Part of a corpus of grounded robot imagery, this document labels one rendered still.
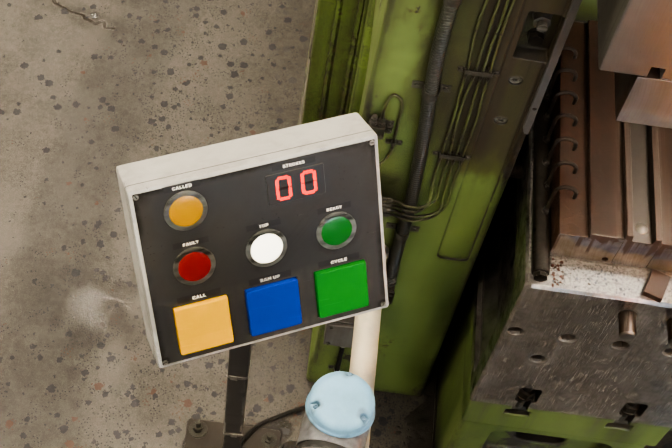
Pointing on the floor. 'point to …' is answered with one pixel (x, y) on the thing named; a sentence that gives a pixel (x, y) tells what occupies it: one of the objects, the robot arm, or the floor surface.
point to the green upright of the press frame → (426, 341)
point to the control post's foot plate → (196, 432)
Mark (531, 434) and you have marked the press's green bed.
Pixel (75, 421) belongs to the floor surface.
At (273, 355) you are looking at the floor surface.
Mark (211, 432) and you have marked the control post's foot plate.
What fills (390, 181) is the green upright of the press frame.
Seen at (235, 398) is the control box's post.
